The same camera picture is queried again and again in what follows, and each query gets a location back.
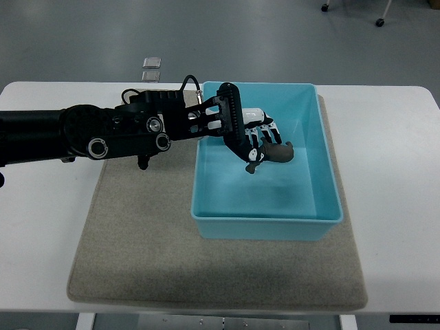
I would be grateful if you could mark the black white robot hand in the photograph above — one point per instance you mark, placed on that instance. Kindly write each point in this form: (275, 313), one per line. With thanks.
(247, 133)

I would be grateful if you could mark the brown hippo toy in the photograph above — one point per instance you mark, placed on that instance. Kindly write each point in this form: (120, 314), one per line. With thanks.
(272, 152)

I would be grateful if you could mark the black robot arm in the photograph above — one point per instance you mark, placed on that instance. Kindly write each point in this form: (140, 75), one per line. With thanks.
(144, 125)

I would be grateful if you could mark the blue plastic box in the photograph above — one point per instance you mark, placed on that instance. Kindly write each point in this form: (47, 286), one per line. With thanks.
(295, 201)

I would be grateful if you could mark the lower floor socket plate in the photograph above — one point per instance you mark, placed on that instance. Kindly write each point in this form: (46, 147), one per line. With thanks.
(151, 76)

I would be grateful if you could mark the floor socket plate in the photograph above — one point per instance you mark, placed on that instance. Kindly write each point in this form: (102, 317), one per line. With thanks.
(151, 76)
(151, 63)

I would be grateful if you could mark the upper floor socket plate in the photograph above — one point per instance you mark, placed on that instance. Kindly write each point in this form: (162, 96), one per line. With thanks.
(151, 63)

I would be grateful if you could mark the grey felt mat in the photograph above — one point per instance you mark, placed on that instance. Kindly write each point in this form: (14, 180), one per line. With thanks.
(140, 246)

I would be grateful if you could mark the black control panel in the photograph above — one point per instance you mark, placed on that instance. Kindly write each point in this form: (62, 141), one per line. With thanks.
(414, 319)

